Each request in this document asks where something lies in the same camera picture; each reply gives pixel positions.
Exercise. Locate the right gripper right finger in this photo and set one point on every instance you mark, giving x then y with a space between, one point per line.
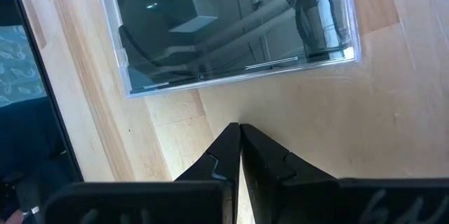
315 203

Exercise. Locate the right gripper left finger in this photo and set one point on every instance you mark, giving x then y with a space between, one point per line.
158 203

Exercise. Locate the clear black jewel case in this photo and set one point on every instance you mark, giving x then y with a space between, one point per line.
210 24

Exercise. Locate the black aluminium extrusion frame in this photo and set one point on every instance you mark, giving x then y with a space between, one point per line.
62 129

